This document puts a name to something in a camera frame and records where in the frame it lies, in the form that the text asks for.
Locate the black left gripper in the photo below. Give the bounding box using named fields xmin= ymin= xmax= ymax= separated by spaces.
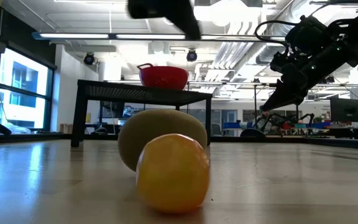
xmin=127 ymin=0 xmax=202 ymax=40

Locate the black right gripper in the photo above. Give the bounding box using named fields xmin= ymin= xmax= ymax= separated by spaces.
xmin=261 ymin=17 xmax=358 ymax=111

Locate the red plastic colander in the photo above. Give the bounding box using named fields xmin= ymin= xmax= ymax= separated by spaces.
xmin=136 ymin=63 xmax=190 ymax=91

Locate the green kiwi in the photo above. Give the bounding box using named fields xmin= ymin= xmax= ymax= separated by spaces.
xmin=117 ymin=108 xmax=208 ymax=172

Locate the small orange pear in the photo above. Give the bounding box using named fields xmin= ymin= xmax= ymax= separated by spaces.
xmin=135 ymin=133 xmax=211 ymax=215

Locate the black round ceiling lamp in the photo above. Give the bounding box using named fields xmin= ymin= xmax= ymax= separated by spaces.
xmin=186 ymin=49 xmax=198 ymax=63
xmin=83 ymin=52 xmax=96 ymax=66

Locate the black pipe rack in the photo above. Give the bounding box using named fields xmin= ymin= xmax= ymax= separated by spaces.
xmin=252 ymin=82 xmax=300 ymax=124

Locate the black computer monitor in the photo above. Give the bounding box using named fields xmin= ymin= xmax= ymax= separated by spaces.
xmin=329 ymin=96 xmax=358 ymax=123

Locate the black perforated metal shelf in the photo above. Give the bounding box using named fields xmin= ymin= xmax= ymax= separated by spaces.
xmin=70 ymin=79 xmax=214 ymax=148

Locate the long ceiling light strip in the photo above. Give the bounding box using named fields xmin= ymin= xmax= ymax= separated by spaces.
xmin=31 ymin=30 xmax=287 ymax=44

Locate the black aluminium table frame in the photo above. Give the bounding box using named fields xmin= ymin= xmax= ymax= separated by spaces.
xmin=0 ymin=132 xmax=358 ymax=151

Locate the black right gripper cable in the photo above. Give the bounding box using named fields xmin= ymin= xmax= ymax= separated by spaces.
xmin=254 ymin=19 xmax=298 ymax=44

